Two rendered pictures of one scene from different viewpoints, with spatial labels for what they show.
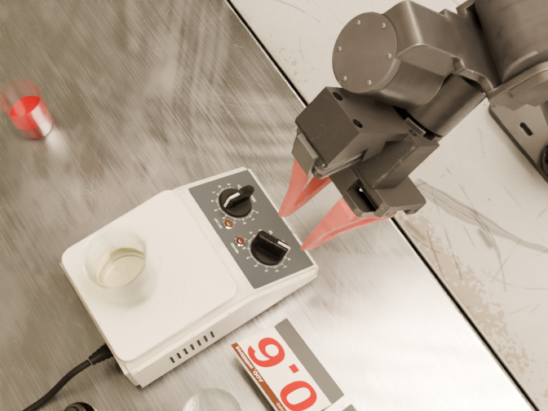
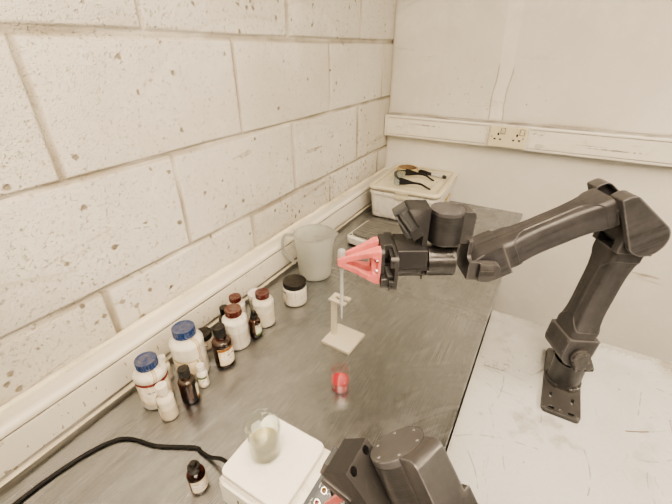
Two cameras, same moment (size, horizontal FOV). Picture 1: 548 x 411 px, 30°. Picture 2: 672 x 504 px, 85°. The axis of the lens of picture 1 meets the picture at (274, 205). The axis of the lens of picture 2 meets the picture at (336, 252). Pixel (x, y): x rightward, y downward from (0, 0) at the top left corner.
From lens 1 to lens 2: 39 cm
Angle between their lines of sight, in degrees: 50
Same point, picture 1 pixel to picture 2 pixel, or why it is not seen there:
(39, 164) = (322, 397)
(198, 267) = (285, 482)
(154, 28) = (413, 408)
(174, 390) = not seen: outside the picture
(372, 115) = (373, 486)
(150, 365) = (227, 490)
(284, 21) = (462, 467)
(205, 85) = not seen: hidden behind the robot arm
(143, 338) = (237, 473)
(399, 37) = (413, 451)
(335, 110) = (354, 452)
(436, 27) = (444, 480)
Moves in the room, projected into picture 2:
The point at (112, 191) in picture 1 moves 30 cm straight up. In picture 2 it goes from (324, 433) to (321, 309)
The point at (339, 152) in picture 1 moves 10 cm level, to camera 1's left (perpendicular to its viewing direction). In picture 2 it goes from (331, 473) to (281, 402)
